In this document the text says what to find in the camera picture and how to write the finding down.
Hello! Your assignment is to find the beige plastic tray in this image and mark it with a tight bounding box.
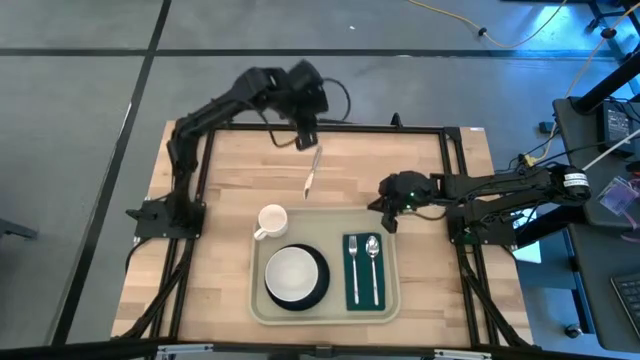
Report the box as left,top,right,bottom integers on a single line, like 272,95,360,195
248,207,402,326

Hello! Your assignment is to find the black power adapter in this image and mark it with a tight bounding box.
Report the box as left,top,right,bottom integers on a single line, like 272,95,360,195
602,101,635,151

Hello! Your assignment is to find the black stand post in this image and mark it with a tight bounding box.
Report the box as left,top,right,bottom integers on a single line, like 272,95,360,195
572,49,640,115

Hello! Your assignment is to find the yellow floor cable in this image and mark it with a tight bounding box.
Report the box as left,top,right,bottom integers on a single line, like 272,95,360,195
407,0,571,50

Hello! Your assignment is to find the clear purple plastic bag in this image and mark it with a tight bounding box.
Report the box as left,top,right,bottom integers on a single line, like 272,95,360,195
598,175,640,216

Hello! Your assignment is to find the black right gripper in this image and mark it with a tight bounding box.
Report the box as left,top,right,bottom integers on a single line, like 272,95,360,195
367,171,442,234

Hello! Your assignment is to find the black side desk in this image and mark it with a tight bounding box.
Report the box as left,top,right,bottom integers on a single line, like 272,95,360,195
552,97,640,354

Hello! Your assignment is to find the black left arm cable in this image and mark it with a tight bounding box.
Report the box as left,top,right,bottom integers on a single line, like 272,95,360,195
264,77,352,150

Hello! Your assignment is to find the silver spoon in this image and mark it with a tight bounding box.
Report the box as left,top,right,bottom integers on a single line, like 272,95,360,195
365,234,382,307

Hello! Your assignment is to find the white rod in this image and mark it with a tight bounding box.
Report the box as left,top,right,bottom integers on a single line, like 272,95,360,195
582,128,640,172

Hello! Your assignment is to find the white ceramic mug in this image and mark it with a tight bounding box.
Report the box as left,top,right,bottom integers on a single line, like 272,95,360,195
253,203,290,242

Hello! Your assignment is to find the silver table knife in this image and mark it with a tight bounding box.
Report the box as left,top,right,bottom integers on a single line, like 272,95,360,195
302,144,324,201

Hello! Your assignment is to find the white ribbed bowl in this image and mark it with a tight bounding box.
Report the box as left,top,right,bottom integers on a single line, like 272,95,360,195
264,246,320,303

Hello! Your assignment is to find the black keyboard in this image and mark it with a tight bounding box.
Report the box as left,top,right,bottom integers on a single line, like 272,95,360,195
610,272,640,327

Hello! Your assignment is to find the black aluminium table frame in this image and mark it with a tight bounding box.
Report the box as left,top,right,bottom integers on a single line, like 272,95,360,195
112,122,536,360

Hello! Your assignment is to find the dark round plate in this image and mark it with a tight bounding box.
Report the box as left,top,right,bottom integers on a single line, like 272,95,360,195
263,243,331,312

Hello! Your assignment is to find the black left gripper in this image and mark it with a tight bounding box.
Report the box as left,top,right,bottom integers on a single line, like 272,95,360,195
287,59,330,151

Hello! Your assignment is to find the dark green cloth napkin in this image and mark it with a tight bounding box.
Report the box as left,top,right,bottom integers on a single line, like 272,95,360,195
342,231,387,312

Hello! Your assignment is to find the grey floor object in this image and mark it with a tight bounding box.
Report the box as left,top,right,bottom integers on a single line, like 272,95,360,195
0,217,39,241

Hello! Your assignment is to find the silver fork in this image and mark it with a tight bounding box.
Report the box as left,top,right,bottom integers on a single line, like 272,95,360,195
348,234,361,306

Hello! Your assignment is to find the cream floor cable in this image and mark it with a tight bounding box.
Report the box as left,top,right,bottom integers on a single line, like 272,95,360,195
542,2,640,162

